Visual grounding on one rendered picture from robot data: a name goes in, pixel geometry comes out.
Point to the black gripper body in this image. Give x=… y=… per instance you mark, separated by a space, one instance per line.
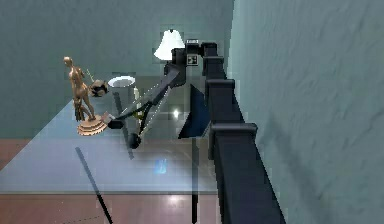
x=178 y=68

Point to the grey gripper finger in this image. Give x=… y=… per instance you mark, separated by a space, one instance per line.
x=136 y=112
x=135 y=140

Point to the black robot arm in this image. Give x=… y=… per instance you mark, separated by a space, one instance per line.
x=233 y=166

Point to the white yellow candle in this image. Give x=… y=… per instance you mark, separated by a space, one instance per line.
x=136 y=94

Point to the white table lamp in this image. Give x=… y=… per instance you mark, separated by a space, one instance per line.
x=169 y=45

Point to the white round bowl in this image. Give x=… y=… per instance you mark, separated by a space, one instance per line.
x=121 y=81

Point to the bronze human figure statue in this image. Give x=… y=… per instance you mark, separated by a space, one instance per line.
x=80 y=90

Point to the glass table with black legs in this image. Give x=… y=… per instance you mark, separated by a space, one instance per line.
x=50 y=166

